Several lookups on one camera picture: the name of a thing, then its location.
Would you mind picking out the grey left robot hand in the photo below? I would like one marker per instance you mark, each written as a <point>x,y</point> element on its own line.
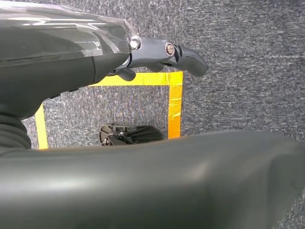
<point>59,53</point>

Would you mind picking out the black robot foot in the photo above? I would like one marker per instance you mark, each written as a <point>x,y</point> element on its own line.
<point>142,134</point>

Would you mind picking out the yellow floor tape square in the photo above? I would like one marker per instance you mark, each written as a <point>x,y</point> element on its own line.
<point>175,110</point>

